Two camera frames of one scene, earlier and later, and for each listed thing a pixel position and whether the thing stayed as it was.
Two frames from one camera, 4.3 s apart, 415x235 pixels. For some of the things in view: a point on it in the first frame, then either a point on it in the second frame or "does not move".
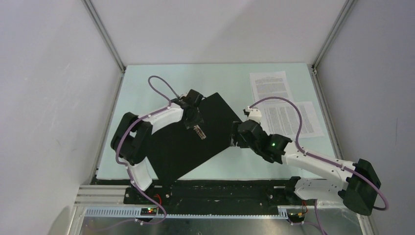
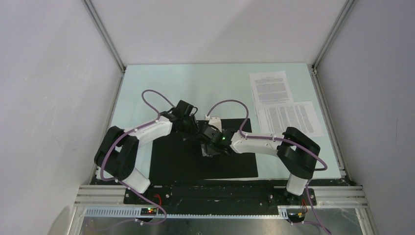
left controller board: [149, 211] does not move
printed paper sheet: [283, 118] does not move
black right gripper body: [241, 142] to [210, 149]
